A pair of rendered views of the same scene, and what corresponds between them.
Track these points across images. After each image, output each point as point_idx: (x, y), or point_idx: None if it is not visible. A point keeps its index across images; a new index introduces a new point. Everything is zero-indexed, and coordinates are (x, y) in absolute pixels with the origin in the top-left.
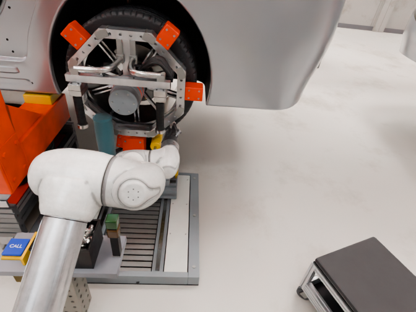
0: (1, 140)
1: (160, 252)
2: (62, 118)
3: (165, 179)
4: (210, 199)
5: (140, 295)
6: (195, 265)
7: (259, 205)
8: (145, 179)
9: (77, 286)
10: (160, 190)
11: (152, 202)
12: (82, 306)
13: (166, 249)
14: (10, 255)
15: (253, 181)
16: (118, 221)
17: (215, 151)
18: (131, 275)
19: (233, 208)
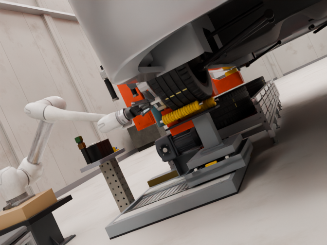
0: (131, 100)
1: (137, 207)
2: None
3: (43, 113)
4: (203, 211)
5: None
6: (115, 222)
7: (178, 242)
8: (27, 105)
9: (111, 185)
10: (30, 112)
11: (28, 115)
12: (118, 203)
13: (138, 208)
14: None
15: (231, 224)
16: (78, 140)
17: (317, 174)
18: (127, 207)
19: (181, 228)
